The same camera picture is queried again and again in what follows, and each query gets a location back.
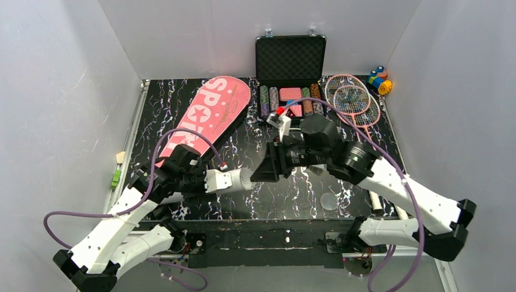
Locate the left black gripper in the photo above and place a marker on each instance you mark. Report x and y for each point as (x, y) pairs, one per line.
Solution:
(187, 155)

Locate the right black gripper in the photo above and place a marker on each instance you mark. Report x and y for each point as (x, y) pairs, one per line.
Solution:
(275, 160)

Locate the clear tube lid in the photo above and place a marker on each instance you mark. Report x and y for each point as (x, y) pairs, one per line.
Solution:
(329, 202)

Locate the white shuttlecock tube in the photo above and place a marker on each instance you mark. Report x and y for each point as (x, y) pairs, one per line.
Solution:
(240, 182)

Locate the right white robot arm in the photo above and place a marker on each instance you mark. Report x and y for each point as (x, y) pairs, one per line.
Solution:
(437, 224)

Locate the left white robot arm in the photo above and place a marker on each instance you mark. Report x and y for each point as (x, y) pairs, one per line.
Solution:
(102, 257)

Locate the lower pink badminton racket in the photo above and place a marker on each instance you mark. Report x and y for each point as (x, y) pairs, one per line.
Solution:
(356, 103)

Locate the pink racket bag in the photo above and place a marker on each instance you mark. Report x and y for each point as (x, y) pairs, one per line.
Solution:
(214, 112)

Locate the black poker chip case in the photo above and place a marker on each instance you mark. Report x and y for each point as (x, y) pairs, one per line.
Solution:
(289, 61)

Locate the colourful toy blocks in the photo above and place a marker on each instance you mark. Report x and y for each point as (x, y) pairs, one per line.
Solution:
(378, 79)

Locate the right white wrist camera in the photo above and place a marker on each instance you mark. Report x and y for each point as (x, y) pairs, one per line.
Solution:
(281, 121)

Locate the green clip on rail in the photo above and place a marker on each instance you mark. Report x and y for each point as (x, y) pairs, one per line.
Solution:
(115, 179)

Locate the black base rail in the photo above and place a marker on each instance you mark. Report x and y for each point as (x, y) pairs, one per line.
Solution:
(264, 242)

